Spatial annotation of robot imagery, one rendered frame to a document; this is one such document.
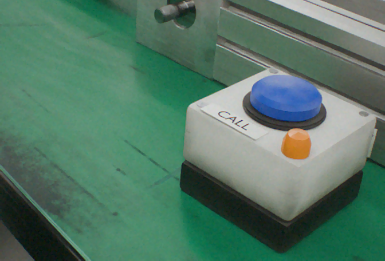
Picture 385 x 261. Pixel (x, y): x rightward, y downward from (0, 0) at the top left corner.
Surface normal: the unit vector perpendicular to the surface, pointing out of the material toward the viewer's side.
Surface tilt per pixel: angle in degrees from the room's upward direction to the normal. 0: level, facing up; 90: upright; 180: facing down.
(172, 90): 0
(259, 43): 90
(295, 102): 3
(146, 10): 90
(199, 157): 90
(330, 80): 90
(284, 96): 3
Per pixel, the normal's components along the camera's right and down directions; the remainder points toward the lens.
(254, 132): 0.08, -0.85
